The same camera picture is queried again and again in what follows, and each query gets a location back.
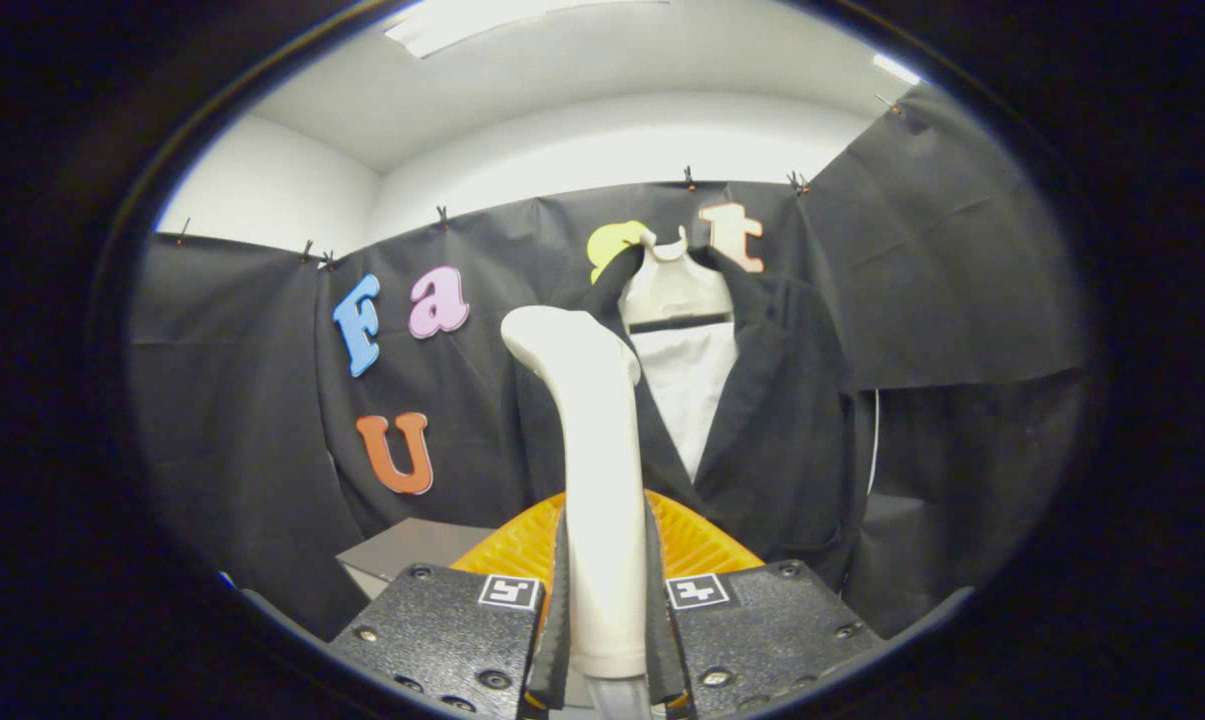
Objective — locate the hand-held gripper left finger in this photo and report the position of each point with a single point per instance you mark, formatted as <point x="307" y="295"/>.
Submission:
<point x="442" y="640"/>

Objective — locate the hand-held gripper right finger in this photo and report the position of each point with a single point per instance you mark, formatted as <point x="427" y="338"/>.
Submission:
<point x="762" y="630"/>

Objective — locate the grey garment steamer base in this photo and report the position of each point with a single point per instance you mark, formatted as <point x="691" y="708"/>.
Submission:
<point x="412" y="545"/>

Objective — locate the black jacket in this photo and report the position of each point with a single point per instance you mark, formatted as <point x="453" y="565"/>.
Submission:
<point x="772" y="430"/>

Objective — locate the white garment steamer head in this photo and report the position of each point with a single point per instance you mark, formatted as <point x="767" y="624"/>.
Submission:
<point x="602" y="480"/>

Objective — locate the white plastic hanger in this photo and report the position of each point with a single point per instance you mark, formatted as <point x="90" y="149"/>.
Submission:
<point x="672" y="295"/>

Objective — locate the black backdrop cloth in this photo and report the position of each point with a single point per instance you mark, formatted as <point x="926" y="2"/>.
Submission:
<point x="962" y="300"/>

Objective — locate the row of small black clips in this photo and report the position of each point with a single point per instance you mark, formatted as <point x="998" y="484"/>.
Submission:
<point x="689" y="180"/>

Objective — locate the ceiling light panel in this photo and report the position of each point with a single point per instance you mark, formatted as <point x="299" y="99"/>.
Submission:
<point x="482" y="20"/>
<point x="894" y="68"/>

